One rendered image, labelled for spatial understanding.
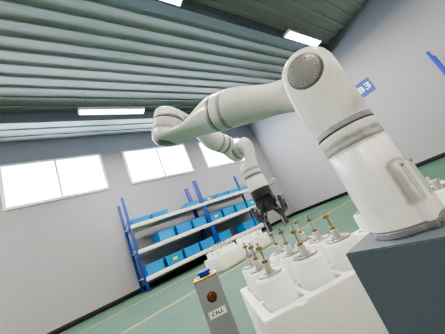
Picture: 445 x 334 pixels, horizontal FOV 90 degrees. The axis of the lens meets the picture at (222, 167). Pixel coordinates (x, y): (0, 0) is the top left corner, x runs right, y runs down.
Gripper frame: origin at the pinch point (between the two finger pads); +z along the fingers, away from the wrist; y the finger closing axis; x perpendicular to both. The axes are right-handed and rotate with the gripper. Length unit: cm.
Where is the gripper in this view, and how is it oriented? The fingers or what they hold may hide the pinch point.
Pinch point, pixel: (277, 224)
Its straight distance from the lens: 83.9
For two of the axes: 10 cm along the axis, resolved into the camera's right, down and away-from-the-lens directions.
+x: 6.2, -0.4, 7.8
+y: 6.7, -4.7, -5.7
